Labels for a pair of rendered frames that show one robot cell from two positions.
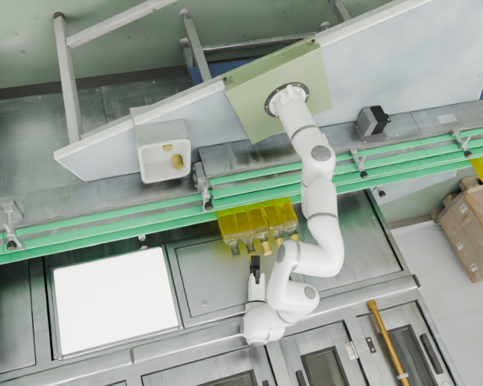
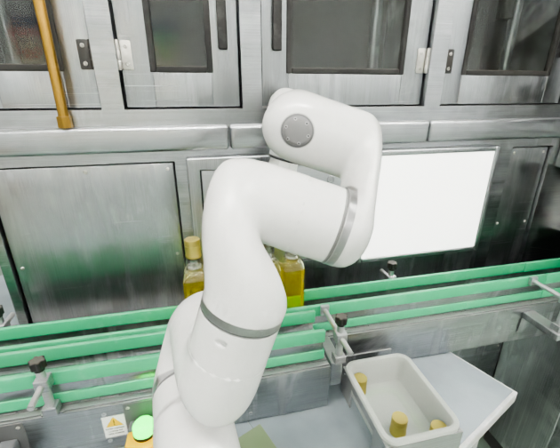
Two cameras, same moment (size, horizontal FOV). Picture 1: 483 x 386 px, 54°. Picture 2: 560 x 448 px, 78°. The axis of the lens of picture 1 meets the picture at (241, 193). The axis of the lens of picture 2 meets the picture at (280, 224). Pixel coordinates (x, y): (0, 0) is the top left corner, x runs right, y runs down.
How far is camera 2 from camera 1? 1.03 m
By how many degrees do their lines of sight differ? 26
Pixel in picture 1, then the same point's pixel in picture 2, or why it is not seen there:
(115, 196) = (427, 332)
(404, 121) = not seen: outside the picture
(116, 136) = (467, 434)
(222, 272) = not seen: hidden behind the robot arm
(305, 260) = (327, 210)
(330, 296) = (141, 151)
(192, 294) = not seen: hidden behind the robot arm
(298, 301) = (332, 116)
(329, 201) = (224, 369)
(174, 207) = (360, 315)
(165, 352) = (393, 124)
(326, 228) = (260, 292)
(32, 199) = (508, 332)
